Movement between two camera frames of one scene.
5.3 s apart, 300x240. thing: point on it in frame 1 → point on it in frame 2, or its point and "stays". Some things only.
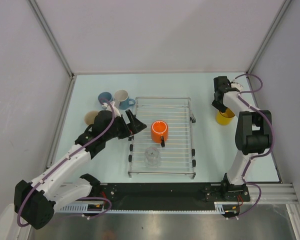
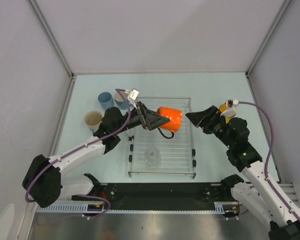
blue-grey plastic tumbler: [105, 97] stays
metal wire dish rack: [147, 157] stays
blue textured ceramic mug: [122, 96] stays
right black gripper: [221, 108] → [205, 119]
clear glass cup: [152, 157] stays
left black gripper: [135, 125] → [150, 120]
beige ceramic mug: [89, 116] stays
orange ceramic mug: [159, 131] → [175, 115]
